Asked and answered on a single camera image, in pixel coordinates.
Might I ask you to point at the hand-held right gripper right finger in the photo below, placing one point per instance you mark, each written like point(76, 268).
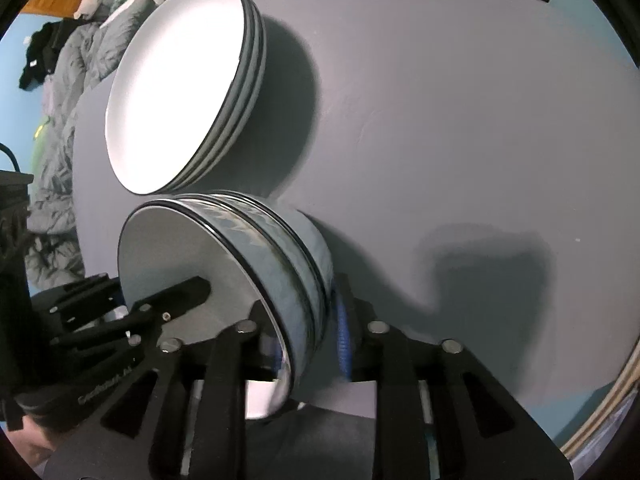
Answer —
point(342, 335)

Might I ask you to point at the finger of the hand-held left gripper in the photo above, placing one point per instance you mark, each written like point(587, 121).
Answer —
point(85, 292)
point(185, 292)

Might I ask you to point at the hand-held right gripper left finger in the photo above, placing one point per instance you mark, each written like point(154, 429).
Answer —
point(252, 345)

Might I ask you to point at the white black-rimmed plate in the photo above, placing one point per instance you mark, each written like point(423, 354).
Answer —
point(170, 85)
point(248, 60)
point(260, 60)

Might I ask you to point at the person's left forearm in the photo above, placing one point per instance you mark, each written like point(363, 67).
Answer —
point(30, 450)

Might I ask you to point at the grey quilted comforter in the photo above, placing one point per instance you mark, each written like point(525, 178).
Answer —
point(65, 170)

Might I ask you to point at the lime green cloth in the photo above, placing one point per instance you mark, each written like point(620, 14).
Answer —
point(40, 135)

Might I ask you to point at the black clothing pile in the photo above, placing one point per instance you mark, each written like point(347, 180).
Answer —
point(42, 55)

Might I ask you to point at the tan wooden frame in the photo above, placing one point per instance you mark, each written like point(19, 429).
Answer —
point(607, 400)

